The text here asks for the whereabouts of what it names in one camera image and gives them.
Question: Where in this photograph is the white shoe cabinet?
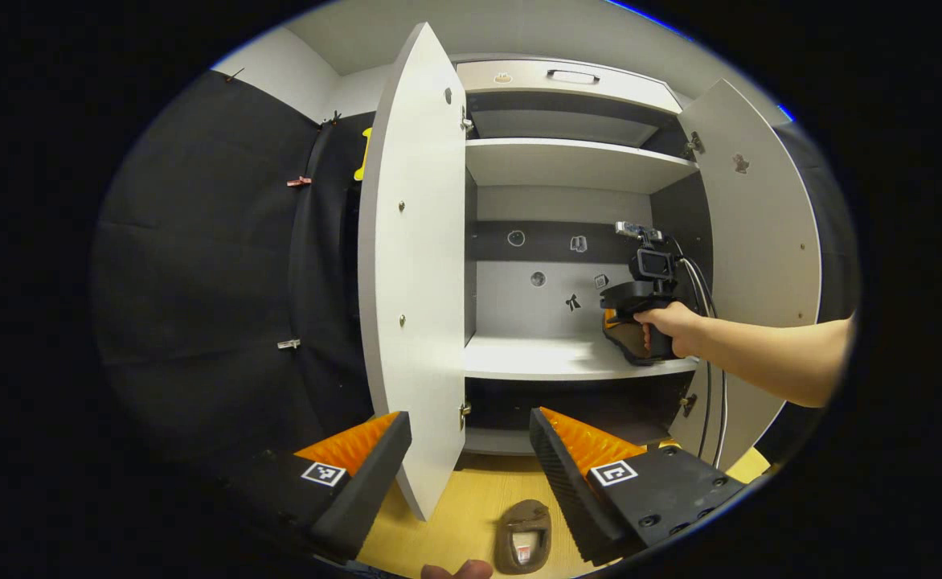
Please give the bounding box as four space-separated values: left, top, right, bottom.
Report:
357 23 824 522

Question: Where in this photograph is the white cabinet door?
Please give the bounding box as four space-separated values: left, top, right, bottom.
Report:
357 23 469 522
668 78 824 471

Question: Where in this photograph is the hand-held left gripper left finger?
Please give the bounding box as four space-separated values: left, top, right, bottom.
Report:
222 411 413 564

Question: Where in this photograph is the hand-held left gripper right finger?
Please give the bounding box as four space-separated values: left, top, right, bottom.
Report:
529 406 749 566

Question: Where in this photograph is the white cabinet drawer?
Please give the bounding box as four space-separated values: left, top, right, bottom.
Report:
455 60 685 115

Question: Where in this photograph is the white shelf board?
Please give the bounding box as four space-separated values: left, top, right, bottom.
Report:
463 334 701 381
465 138 700 195

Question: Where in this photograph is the black cable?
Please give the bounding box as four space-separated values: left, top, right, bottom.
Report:
676 256 717 461

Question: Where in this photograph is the brown fuzzy shoe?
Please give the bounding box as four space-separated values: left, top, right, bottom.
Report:
602 320 665 368
494 499 553 575

